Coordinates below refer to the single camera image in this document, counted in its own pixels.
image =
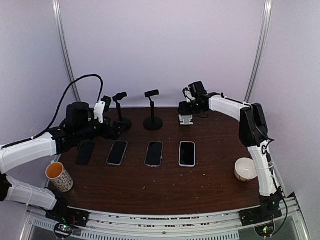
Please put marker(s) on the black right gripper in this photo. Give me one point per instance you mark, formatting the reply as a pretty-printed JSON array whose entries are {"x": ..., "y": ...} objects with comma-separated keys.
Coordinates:
[{"x": 185, "y": 109}]

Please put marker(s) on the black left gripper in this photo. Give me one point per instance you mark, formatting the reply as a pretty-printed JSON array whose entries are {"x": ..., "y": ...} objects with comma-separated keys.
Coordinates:
[{"x": 114, "y": 134}]

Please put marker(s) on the white folding stand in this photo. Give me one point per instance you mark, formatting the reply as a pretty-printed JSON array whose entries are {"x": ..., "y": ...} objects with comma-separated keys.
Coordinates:
[{"x": 185, "y": 120}]

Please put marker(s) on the smartphone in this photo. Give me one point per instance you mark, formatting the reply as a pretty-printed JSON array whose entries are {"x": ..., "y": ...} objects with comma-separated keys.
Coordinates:
[
  {"x": 154, "y": 154},
  {"x": 187, "y": 154},
  {"x": 117, "y": 153}
]

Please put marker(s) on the black round-base phone stand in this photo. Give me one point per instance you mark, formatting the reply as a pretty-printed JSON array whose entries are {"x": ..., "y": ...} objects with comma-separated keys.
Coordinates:
[{"x": 153, "y": 122}]

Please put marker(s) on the black smartphone no case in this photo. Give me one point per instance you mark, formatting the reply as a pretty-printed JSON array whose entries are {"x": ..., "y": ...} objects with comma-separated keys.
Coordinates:
[{"x": 84, "y": 153}]

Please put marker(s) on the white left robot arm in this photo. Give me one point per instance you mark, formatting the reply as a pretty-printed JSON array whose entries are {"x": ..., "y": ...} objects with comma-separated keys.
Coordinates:
[{"x": 81, "y": 123}]

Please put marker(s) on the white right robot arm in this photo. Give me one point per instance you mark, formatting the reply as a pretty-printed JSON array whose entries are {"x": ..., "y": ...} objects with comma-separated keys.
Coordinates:
[{"x": 253, "y": 134}]

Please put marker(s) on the floral mug yellow inside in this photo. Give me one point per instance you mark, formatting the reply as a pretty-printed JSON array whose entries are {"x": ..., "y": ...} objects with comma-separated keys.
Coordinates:
[{"x": 59, "y": 177}]

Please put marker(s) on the white ceramic bowl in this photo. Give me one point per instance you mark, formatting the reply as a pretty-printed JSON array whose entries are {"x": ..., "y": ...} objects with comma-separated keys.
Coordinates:
[{"x": 244, "y": 169}]

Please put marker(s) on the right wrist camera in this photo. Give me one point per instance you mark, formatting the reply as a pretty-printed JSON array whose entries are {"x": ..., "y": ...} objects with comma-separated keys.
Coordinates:
[{"x": 187, "y": 94}]

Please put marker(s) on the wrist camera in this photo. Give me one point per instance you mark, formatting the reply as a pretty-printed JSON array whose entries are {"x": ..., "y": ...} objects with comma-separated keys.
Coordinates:
[
  {"x": 100, "y": 107},
  {"x": 187, "y": 94}
]

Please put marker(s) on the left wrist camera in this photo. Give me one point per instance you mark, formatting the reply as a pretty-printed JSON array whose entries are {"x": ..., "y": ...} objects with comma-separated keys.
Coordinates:
[{"x": 100, "y": 107}]

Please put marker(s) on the front aluminium rail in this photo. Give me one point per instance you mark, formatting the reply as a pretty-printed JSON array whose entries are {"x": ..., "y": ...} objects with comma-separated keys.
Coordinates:
[{"x": 225, "y": 225}]

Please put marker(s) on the right aluminium frame post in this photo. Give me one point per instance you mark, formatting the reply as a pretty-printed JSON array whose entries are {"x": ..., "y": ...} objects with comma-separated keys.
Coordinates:
[{"x": 264, "y": 31}]

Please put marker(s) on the aluminium frame post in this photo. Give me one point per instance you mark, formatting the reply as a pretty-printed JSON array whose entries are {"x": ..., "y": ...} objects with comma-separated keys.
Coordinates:
[
  {"x": 264, "y": 31},
  {"x": 62, "y": 38}
]

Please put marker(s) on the left aluminium frame post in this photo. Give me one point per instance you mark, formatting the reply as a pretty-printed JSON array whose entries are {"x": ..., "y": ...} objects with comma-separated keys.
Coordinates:
[{"x": 62, "y": 38}]

